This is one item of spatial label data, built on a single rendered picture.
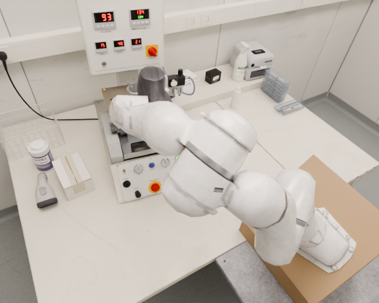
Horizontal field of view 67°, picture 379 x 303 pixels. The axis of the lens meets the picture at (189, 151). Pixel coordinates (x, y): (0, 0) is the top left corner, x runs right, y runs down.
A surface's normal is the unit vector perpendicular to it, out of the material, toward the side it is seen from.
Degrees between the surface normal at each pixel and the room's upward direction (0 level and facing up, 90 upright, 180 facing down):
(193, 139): 44
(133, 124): 70
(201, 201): 65
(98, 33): 90
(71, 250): 0
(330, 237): 36
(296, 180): 25
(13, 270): 0
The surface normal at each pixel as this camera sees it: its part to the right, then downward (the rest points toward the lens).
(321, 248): -0.08, 0.15
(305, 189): 0.32, -0.19
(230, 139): -0.02, -0.11
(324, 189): -0.51, -0.32
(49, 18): 0.51, 0.64
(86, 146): 0.06, -0.69
